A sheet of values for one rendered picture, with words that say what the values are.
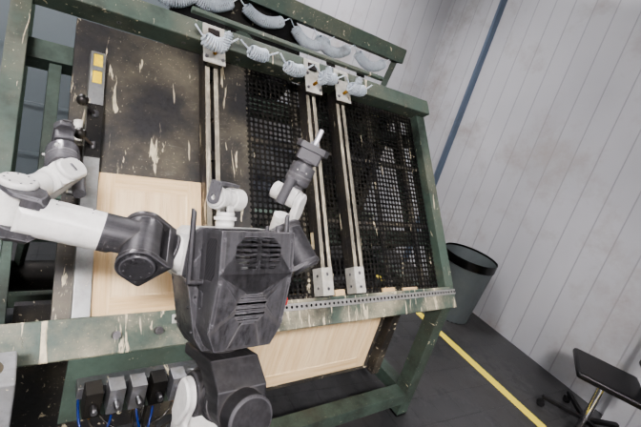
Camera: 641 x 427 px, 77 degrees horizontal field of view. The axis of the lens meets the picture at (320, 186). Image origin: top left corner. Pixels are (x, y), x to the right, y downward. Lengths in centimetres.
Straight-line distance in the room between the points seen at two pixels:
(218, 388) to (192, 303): 20
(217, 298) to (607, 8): 429
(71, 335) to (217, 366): 56
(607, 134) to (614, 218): 72
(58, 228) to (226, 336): 44
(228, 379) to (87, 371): 59
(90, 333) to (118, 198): 45
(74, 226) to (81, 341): 56
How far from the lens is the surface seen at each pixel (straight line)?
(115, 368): 157
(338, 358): 256
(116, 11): 185
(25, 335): 149
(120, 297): 156
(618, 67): 443
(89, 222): 103
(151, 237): 103
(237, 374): 110
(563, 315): 433
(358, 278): 200
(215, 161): 171
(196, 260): 105
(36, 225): 104
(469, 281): 417
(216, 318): 100
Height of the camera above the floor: 179
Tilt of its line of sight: 13 degrees down
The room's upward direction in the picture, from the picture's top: 17 degrees clockwise
